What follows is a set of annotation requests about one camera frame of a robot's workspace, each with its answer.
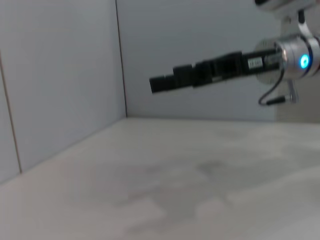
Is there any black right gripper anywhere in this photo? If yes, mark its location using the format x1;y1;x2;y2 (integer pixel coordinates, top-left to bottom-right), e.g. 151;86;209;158
149;47;284;94

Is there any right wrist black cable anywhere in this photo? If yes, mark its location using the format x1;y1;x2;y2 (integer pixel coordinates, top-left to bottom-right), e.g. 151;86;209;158
258;62;300;106

